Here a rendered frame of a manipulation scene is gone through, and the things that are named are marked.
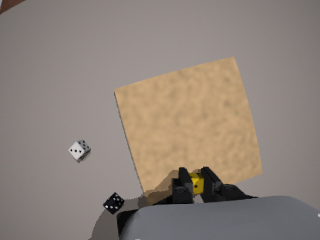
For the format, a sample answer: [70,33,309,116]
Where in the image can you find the yellow die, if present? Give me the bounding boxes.
[189,173,204,194]

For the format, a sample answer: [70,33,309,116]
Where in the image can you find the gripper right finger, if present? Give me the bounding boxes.
[200,167,258,203]

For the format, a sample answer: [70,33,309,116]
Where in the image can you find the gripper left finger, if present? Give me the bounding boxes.
[117,167,193,237]

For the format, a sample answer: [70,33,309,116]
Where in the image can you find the tan square mat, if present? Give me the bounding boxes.
[114,57,263,206]

